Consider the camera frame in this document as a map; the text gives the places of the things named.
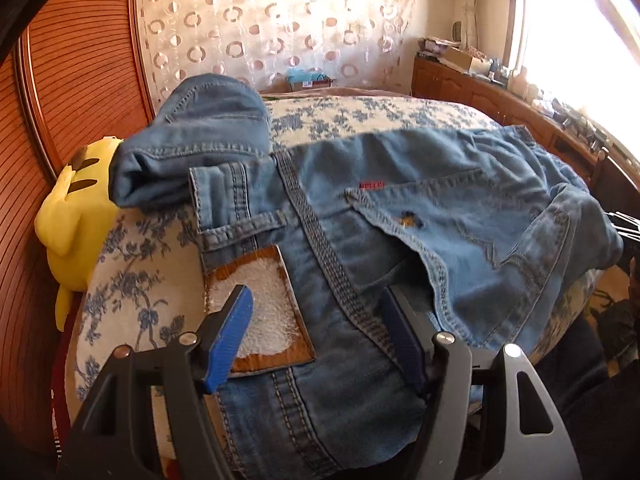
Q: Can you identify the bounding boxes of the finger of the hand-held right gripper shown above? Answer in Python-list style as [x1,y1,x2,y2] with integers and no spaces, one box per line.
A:
[606,211,640,245]

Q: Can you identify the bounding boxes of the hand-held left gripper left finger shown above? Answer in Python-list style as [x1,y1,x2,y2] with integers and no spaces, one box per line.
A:
[57,284,255,480]

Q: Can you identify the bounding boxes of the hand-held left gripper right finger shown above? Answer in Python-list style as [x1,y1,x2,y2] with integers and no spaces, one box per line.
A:
[377,285,583,480]

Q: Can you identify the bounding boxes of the blue denim jeans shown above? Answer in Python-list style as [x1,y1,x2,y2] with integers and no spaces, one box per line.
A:
[189,125,626,480]

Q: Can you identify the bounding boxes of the blue floral white bedspread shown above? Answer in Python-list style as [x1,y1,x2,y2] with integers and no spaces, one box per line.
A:
[64,94,603,480]

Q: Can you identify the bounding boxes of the cluster of small dresser items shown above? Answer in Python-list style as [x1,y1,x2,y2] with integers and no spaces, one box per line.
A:
[417,35,613,156]

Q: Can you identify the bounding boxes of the dark cloth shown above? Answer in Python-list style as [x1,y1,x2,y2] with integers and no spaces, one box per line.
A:
[532,305,640,480]

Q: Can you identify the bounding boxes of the yellow plush toy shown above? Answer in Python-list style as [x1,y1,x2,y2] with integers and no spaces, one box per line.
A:
[34,136,124,332]

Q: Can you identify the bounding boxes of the wooden dresser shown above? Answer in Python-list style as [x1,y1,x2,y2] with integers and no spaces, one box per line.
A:
[411,54,640,198]

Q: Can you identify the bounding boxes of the bright window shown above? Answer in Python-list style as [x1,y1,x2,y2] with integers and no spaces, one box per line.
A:
[517,0,640,153]

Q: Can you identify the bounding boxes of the cardboard box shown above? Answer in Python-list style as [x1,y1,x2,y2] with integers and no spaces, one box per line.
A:
[444,46,494,74]

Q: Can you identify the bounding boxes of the blue tissue box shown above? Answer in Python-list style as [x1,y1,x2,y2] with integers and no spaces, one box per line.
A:
[284,66,334,93]

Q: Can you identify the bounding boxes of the wooden headboard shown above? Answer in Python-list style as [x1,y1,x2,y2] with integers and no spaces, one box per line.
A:
[0,0,157,461]

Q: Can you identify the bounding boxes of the sheer curtain with circle print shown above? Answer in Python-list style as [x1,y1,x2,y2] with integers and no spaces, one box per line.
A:
[134,0,417,106]

